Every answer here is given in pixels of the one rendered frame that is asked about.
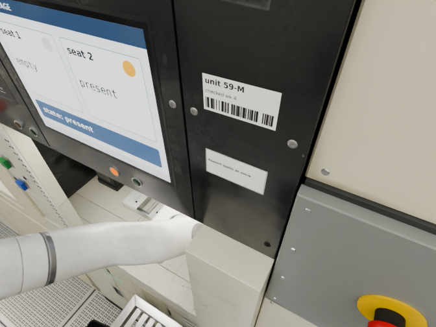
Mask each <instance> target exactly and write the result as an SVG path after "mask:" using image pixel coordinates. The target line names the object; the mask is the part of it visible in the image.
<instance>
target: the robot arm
mask: <svg viewBox="0 0 436 327"><path fill-rule="evenodd" d="M202 225H203V224H202V223H200V222H198V221H196V220H194V219H192V218H190V217H188V216H186V215H184V214H182V213H180V212H178V211H176V210H174V209H172V208H170V207H168V206H166V205H164V206H163V207H162V209H161V210H160V211H159V212H158V213H157V214H156V215H155V216H154V217H153V219H152V220H151V221H141V222H105V223H94V224H86V225H81V226H74V227H69V228H62V229H58V230H50V231H45V232H38V233H34V234H27V235H23V236H16V237H8V238H4V239H0V300H3V299H6V298H10V297H13V296H16V295H20V294H22V293H26V292H29V291H33V290H35V289H39V288H42V287H45V286H48V285H52V284H55V283H58V282H62V281H64V280H68V279H71V278H74V277H77V276H80V275H83V274H87V273H90V272H93V271H96V270H99V269H103V268H106V267H112V266H130V265H146V264H152V263H163V262H164V261H167V260H170V259H173V258H177V257H179V256H182V255H185V249H186V247H187V246H188V245H189V243H190V241H191V240H192V239H193V237H194V236H195V234H196V233H197V232H198V231H199V229H200V227H201V226H202Z"/></svg>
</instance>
